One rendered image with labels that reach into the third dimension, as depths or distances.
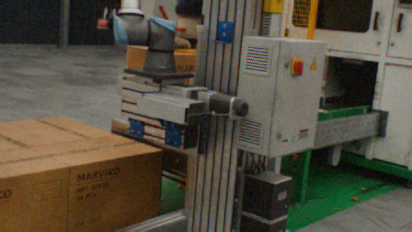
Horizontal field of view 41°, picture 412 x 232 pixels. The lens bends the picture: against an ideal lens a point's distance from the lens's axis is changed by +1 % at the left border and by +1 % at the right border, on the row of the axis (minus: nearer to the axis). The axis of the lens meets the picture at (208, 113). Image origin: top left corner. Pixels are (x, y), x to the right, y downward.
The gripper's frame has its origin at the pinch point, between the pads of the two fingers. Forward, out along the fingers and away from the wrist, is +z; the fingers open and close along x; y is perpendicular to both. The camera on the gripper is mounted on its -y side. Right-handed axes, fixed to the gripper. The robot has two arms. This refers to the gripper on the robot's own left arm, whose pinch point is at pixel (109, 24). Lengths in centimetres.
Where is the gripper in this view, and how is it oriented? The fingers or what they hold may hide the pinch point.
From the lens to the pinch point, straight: 295.6
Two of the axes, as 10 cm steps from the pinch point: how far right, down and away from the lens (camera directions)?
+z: -1.0, 9.8, 1.9
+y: 7.0, -0.7, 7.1
